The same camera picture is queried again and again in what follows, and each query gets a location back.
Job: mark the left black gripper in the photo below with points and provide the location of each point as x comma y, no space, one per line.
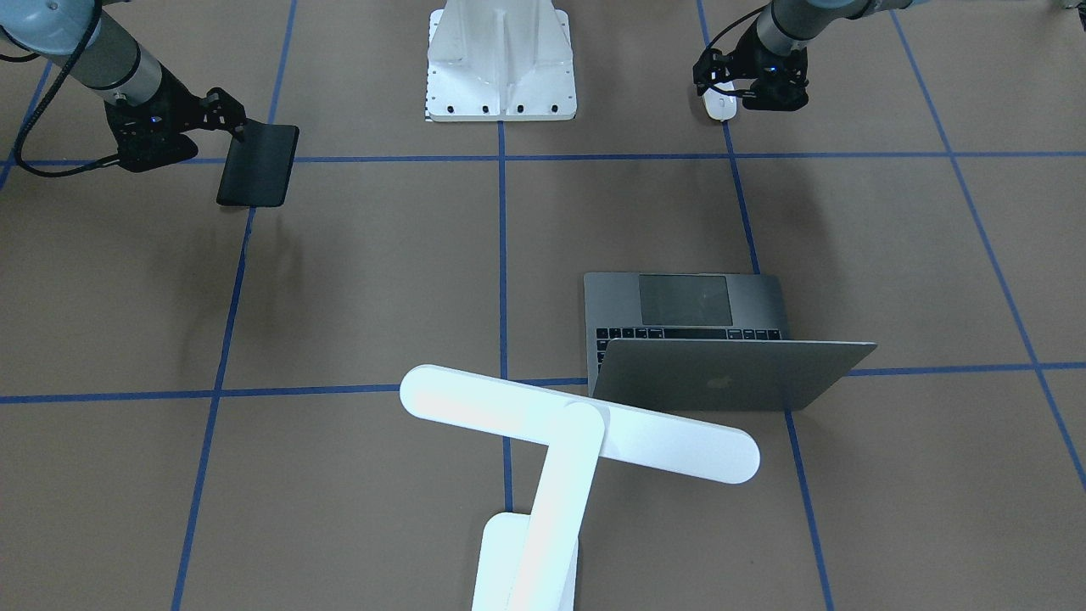
736,62

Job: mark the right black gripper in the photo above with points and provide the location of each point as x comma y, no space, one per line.
180,105

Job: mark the white computer mouse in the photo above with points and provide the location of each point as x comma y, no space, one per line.
718,102

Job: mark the black mouse pad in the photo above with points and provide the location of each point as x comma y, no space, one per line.
258,166

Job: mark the silver grey laptop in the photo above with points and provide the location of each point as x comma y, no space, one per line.
704,342

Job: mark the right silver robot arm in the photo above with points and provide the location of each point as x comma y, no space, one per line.
143,100

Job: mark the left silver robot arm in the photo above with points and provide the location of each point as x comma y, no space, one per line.
784,26

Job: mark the white desk lamp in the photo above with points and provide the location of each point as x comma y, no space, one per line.
530,561

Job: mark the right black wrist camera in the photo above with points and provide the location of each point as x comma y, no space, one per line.
146,151

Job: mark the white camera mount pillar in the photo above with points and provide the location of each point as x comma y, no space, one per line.
500,61

